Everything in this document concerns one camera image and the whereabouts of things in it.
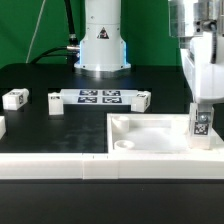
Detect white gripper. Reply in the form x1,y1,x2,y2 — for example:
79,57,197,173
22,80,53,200
180,35,224,123

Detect white square tabletop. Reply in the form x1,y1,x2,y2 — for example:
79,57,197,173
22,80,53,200
107,113,224,155

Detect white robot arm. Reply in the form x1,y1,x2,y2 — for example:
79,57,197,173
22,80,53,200
75,0,224,124

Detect white U-shaped obstacle fence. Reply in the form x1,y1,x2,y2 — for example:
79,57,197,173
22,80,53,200
0,115,224,181

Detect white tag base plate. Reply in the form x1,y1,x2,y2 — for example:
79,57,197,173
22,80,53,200
60,89,138,105

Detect black cable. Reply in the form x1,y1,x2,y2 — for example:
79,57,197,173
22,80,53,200
29,0,82,65

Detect white thin cable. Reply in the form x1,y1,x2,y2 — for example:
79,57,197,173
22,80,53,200
25,0,47,64

